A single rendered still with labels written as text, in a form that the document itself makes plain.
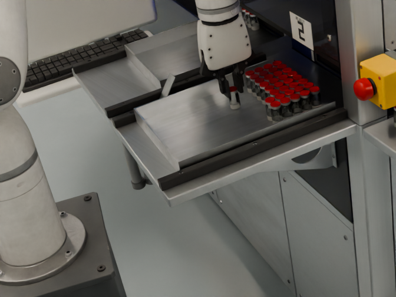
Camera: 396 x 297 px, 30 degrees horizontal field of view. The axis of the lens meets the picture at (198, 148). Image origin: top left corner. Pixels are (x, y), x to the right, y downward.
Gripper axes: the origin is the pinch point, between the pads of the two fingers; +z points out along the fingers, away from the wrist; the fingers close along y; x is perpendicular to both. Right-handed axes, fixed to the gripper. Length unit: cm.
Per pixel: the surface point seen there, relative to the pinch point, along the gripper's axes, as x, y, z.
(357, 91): 29.1, -12.1, -5.9
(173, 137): 2.5, 15.5, 5.6
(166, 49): -39.6, 0.6, 5.6
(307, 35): 6.2, -15.6, -7.9
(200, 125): 1.7, 9.1, 5.6
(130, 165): -88, 8, 65
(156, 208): -98, 1, 94
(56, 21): -78, 20, 3
